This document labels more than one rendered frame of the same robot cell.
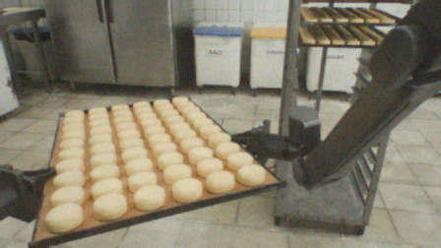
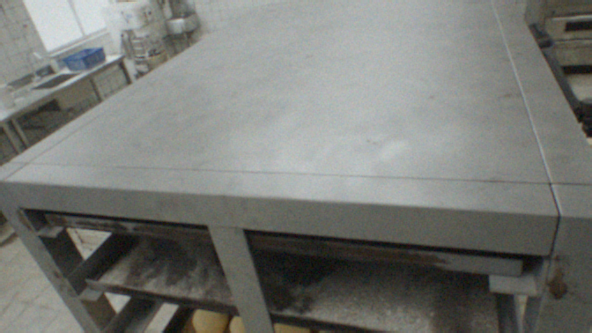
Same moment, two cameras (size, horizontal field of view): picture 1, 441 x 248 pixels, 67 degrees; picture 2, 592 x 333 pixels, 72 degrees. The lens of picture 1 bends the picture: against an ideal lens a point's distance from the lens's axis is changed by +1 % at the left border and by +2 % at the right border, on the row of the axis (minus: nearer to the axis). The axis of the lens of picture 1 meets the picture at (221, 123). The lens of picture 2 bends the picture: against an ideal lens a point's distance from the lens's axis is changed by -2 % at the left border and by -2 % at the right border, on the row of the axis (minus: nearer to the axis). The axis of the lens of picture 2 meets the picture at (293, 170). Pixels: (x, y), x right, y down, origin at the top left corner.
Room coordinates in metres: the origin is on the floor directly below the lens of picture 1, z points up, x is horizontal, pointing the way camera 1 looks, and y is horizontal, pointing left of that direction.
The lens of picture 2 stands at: (2.24, -0.51, 1.97)
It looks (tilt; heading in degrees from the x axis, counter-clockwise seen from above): 32 degrees down; 195
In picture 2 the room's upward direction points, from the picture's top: 11 degrees counter-clockwise
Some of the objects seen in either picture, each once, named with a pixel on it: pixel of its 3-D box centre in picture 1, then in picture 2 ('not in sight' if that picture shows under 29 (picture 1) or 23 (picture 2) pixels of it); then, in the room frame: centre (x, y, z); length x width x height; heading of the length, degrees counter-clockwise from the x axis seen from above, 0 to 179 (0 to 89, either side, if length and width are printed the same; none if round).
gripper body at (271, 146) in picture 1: (273, 146); not in sight; (0.65, -0.12, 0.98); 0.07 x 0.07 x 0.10; 66
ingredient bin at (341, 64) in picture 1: (331, 61); not in sight; (3.76, -1.25, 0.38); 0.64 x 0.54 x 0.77; 170
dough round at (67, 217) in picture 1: (64, 217); not in sight; (0.39, 0.24, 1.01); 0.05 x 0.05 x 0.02
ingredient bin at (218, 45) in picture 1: (220, 57); not in sight; (3.97, 0.03, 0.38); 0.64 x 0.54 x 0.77; 173
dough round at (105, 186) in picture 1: (107, 189); not in sight; (0.47, 0.20, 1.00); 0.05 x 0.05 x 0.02
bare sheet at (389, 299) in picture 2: not in sight; (334, 146); (1.72, -0.58, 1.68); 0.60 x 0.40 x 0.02; 171
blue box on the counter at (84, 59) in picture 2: not in sight; (85, 58); (-2.10, -3.95, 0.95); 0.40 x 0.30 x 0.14; 174
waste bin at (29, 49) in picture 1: (41, 53); not in sight; (4.41, 2.39, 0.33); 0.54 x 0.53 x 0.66; 81
